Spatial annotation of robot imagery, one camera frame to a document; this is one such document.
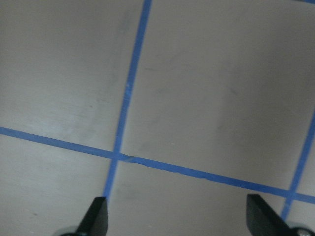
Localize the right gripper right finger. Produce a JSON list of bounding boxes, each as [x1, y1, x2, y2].
[[246, 194, 292, 236]]

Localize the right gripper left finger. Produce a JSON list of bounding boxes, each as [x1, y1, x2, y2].
[[75, 197, 108, 236]]

